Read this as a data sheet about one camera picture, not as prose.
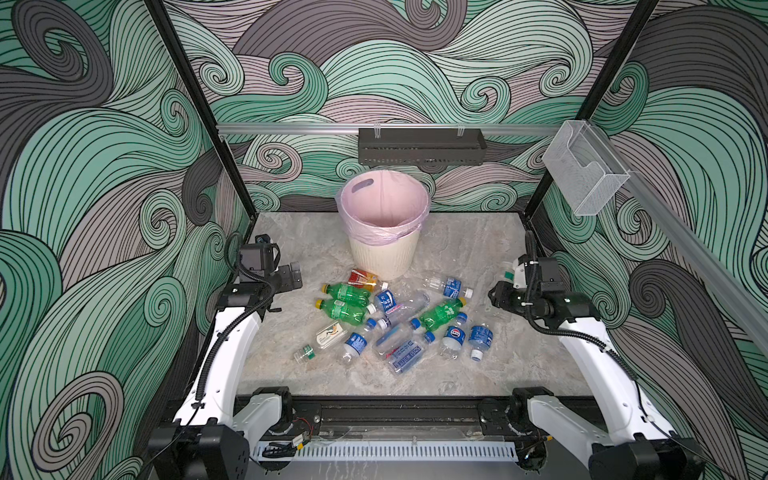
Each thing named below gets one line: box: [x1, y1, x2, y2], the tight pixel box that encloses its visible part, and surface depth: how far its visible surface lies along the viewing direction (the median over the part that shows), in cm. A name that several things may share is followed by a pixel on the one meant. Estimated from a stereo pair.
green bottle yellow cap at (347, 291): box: [321, 283, 371, 304], surface depth 95 cm
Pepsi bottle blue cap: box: [440, 312, 468, 361], surface depth 85 cm
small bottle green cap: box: [293, 344, 317, 365], surface depth 82 cm
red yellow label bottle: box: [348, 269, 378, 292], surface depth 97 cm
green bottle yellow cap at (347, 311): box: [315, 298, 367, 326], surface depth 90 cm
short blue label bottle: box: [468, 323, 494, 362], surface depth 83 cm
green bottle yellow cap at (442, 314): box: [420, 297, 467, 332], surface depth 89 cm
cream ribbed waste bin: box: [348, 226, 421, 281], surface depth 92 cm
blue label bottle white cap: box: [373, 282, 397, 314], surface depth 92 cm
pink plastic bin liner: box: [336, 170, 431, 246], surface depth 94 cm
